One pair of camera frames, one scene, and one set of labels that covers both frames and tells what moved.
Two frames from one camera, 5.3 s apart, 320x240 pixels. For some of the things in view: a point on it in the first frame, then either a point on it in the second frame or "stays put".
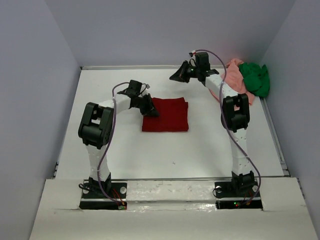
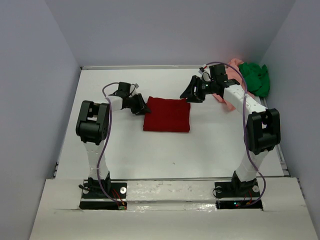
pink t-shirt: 234,78 stays put
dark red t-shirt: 173,116 stays put
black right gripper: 180,75 -> 189,92
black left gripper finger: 149,110 -> 145,110
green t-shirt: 256,78 stays put
